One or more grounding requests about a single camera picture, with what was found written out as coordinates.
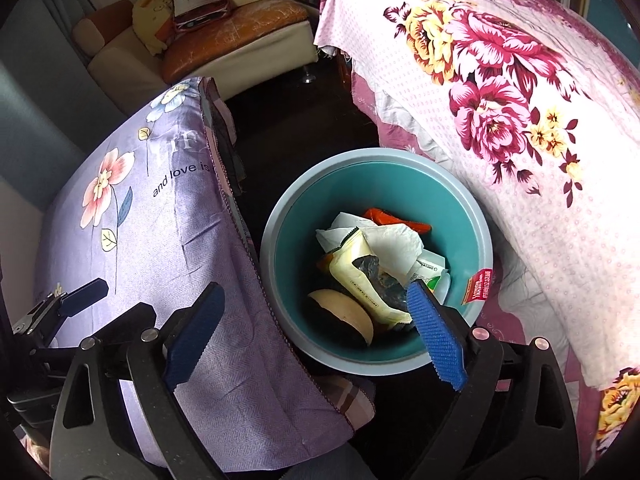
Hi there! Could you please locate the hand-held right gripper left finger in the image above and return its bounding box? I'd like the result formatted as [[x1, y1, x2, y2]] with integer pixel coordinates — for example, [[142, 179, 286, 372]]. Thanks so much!
[[50, 281, 227, 480]]

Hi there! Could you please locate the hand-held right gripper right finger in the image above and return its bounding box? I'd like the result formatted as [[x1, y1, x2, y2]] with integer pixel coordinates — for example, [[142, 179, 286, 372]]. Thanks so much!
[[406, 280, 581, 480]]

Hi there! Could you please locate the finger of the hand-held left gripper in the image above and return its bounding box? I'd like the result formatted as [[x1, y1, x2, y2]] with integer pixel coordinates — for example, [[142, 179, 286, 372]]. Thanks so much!
[[35, 303, 157, 361], [11, 278, 110, 335]]

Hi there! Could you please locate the white green pouch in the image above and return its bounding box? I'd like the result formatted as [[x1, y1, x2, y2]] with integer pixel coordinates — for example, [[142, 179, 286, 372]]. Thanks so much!
[[407, 252, 451, 306]]

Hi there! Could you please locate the coconut shell bowl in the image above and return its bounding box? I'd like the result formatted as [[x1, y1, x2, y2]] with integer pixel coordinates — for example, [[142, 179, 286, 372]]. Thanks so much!
[[306, 288, 376, 348]]

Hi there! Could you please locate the white tissue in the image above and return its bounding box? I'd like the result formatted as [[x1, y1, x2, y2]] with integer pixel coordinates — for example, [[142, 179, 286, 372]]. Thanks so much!
[[315, 211, 426, 286]]

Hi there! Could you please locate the yellow wrapper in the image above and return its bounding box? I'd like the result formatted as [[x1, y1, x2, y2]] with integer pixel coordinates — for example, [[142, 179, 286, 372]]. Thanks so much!
[[327, 227, 416, 326]]

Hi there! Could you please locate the red orange packet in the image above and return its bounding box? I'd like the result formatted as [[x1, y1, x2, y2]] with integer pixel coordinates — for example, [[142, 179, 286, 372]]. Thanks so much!
[[362, 207, 433, 235]]

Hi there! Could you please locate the teal plastic bin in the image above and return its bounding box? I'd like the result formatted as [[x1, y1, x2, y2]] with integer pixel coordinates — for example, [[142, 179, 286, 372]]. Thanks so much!
[[259, 147, 496, 377]]

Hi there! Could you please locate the purple floral bedsheet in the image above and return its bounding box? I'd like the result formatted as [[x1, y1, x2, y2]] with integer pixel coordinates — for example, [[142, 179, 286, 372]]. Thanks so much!
[[32, 76, 376, 473]]

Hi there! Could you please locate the pink floral blanket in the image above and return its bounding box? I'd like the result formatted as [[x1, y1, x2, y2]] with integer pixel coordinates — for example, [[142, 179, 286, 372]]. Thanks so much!
[[312, 0, 640, 466]]

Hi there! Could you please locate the grey blue curtain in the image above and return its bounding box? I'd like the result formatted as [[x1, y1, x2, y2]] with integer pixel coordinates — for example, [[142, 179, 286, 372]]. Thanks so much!
[[15, 0, 101, 161]]

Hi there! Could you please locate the beige sofa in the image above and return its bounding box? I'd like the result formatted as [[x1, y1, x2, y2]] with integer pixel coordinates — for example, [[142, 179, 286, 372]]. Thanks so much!
[[72, 0, 321, 103]]

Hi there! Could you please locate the yellow cushion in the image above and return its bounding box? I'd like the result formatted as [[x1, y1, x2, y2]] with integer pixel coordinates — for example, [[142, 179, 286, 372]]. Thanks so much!
[[131, 0, 176, 56]]

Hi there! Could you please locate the orange seat cushion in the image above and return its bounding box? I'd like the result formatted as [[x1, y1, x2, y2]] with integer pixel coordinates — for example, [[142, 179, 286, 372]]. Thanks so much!
[[161, 0, 308, 83]]

